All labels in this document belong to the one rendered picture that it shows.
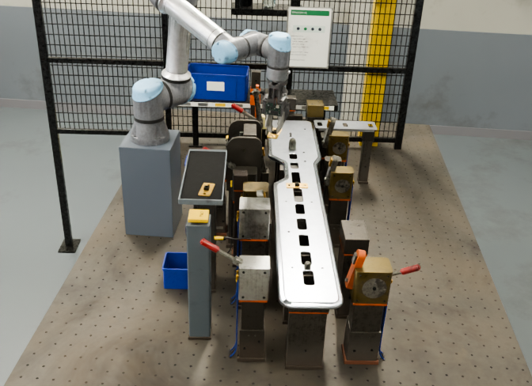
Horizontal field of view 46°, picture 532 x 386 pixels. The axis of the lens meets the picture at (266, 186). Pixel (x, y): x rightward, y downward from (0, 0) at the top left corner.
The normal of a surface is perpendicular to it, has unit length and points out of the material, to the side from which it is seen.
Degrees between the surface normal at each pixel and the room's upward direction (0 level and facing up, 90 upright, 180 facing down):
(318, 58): 90
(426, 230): 0
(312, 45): 90
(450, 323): 0
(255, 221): 90
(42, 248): 0
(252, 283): 90
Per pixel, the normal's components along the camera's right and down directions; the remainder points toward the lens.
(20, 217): 0.04, -0.88
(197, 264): 0.02, 0.47
